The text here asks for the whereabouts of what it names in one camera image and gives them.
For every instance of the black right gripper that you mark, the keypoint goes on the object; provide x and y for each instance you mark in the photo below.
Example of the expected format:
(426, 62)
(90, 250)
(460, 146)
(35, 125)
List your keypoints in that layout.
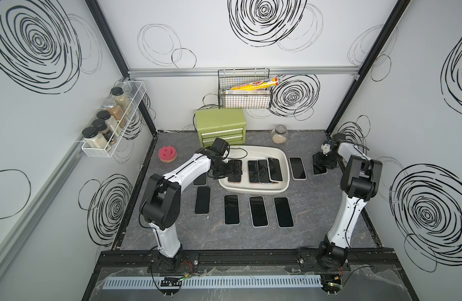
(319, 159)

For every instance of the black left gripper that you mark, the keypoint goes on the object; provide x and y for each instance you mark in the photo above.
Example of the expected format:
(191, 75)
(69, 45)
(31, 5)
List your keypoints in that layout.
(230, 171)

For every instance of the white plastic storage box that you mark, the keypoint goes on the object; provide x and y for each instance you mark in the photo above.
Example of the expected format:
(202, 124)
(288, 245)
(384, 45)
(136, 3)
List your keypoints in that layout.
(247, 153)

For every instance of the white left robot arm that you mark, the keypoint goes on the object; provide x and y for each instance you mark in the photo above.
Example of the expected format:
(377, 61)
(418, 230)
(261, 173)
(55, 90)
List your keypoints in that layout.
(160, 207)

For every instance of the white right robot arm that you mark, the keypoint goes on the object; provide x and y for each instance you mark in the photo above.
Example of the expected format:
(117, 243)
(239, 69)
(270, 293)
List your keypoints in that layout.
(359, 184)

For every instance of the extra black phone in box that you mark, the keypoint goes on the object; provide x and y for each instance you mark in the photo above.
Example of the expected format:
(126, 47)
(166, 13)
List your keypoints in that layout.
(258, 172)

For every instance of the white box in basket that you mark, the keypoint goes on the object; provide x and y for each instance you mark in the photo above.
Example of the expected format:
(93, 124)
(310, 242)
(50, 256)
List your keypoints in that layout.
(246, 92)

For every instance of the green metal drawer toolbox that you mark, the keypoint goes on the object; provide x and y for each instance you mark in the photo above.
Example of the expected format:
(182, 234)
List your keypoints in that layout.
(227, 124)

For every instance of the pink smiley sponge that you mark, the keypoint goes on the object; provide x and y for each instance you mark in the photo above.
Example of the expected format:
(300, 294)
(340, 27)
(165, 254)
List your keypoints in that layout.
(167, 154)

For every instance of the glass jar with powder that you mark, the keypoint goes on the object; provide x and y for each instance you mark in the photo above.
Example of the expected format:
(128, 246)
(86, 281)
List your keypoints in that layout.
(279, 134)

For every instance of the spice jar white contents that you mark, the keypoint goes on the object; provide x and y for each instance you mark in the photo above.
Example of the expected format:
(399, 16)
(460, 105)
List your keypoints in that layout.
(110, 120)

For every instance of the spice jar brown contents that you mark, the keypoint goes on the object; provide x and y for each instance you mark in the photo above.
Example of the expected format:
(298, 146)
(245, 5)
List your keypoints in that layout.
(116, 111)

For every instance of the spice jar black lid rear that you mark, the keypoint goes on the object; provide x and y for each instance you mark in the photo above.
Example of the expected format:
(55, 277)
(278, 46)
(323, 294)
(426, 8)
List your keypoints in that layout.
(121, 99)

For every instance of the spice jar black lid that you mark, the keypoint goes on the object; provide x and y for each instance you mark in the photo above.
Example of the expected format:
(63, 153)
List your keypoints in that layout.
(121, 99)
(94, 138)

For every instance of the spice jar dark contents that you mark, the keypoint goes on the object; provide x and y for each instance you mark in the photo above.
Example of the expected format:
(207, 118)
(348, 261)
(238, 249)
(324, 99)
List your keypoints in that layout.
(103, 128)

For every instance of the spice jar black lid front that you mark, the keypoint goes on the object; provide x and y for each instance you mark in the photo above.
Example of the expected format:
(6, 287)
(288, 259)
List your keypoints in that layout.
(94, 138)

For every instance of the black wire wall basket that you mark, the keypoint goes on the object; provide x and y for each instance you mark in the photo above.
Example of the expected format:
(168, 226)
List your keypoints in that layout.
(243, 99)

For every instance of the grey slotted cable duct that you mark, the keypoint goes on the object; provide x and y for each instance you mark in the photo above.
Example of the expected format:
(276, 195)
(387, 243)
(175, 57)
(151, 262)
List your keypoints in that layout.
(249, 281)

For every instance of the clear wall spice shelf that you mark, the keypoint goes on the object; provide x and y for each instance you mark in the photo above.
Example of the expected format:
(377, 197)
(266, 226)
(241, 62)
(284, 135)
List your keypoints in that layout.
(123, 149)

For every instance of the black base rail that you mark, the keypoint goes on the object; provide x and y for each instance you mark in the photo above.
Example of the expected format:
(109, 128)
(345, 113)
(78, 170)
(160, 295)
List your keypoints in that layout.
(199, 261)

